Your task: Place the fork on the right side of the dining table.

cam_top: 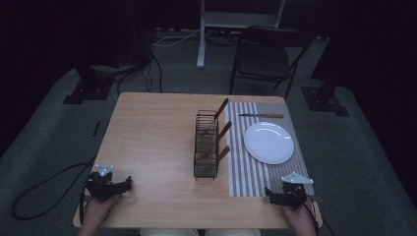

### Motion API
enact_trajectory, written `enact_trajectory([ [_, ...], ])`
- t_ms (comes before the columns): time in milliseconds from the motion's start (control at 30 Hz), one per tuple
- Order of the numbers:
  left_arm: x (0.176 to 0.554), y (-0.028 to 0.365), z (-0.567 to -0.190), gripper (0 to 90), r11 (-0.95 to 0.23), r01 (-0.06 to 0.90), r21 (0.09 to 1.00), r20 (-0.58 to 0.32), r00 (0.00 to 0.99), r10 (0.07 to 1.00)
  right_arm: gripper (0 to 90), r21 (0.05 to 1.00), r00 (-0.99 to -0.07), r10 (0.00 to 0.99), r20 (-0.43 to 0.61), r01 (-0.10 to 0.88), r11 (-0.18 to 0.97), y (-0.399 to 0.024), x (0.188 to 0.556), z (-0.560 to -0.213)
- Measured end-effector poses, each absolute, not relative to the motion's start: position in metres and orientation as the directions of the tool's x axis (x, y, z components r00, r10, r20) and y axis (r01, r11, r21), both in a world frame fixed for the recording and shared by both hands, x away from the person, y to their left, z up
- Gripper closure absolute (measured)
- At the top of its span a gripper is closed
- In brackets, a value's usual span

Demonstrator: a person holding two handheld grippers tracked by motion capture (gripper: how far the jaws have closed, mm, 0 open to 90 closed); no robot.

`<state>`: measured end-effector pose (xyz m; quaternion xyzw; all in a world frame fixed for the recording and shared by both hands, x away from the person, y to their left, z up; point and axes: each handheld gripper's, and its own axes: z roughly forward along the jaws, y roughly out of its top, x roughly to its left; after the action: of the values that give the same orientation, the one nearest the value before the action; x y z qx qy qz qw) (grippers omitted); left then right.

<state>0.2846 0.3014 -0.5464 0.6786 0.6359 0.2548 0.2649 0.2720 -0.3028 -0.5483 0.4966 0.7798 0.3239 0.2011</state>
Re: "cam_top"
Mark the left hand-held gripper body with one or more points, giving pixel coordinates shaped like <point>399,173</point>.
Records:
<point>100,188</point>

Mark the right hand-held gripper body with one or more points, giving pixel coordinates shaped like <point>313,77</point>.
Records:
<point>293,195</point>

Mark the grey white striped placemat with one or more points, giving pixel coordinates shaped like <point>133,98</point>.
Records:
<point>241,177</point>

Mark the person's left hand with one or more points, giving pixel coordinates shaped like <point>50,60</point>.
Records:
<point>95,213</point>

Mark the black folding chair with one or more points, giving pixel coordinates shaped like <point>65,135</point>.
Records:
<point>265,59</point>

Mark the white metal stand frame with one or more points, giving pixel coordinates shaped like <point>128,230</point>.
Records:
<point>229,19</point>

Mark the white round plate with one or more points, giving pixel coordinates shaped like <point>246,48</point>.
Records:
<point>268,143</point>

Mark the person's right hand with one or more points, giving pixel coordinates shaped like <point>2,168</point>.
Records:
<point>303,221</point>

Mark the black stand base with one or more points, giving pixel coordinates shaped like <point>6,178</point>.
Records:
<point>323,101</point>
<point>90,91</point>

